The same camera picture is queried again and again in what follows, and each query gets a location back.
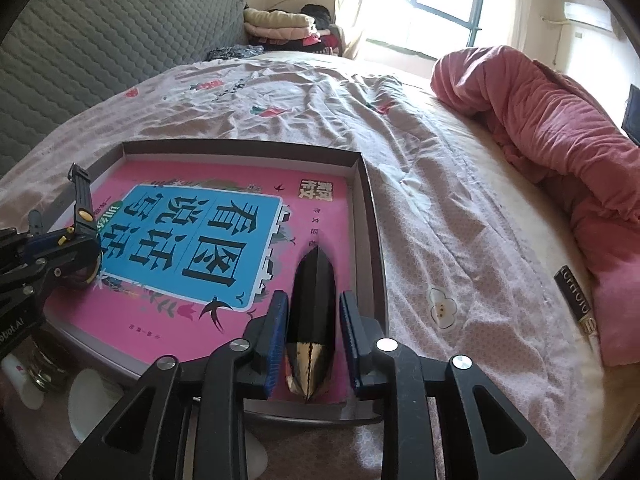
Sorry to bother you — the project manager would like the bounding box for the black television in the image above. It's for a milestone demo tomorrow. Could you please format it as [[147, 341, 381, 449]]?
[[622, 84, 640, 145]]

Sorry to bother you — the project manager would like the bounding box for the small white tube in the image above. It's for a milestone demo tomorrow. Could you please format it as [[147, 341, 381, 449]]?
[[1, 353, 44, 411]]

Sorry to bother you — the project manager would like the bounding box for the white plastic lid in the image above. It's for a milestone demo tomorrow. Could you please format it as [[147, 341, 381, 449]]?
[[67, 368, 124, 443]]

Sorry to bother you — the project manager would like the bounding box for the white air conditioner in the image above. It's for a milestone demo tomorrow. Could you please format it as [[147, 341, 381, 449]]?
[[564, 2, 620, 36]]

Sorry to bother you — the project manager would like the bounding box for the folded clothes pile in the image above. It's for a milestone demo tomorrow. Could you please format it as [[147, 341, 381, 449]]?
[[243, 3, 344, 56]]

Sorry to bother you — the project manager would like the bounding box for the black and gold lipstick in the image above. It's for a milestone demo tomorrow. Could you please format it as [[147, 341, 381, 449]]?
[[285, 246, 336, 401]]

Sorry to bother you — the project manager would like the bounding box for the pink floral bed sheet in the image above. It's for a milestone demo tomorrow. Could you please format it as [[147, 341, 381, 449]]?
[[1, 55, 637, 479]]

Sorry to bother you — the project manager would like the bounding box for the grey cardboard box tray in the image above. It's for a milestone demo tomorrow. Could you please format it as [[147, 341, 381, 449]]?
[[37, 138, 388, 427]]

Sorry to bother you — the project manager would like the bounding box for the pink rolled blanket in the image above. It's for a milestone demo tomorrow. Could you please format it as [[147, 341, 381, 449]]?
[[431, 47, 639, 366]]

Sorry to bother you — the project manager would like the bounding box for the pink and blue book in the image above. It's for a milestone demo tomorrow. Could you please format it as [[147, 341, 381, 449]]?
[[46, 158, 352, 376]]

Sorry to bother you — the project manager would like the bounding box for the cream curtain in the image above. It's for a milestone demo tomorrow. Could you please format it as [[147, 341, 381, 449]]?
[[335, 0, 373, 60]]

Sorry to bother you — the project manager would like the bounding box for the black gold lipstick box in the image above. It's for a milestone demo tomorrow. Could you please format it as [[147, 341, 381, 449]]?
[[554, 266, 598, 337]]

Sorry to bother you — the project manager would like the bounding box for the black yellow digital watch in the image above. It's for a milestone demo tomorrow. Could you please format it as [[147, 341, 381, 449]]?
[[65, 164, 102, 288]]

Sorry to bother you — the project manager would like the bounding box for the grey quilted headboard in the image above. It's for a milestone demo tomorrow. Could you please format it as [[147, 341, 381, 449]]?
[[1, 0, 247, 174]]

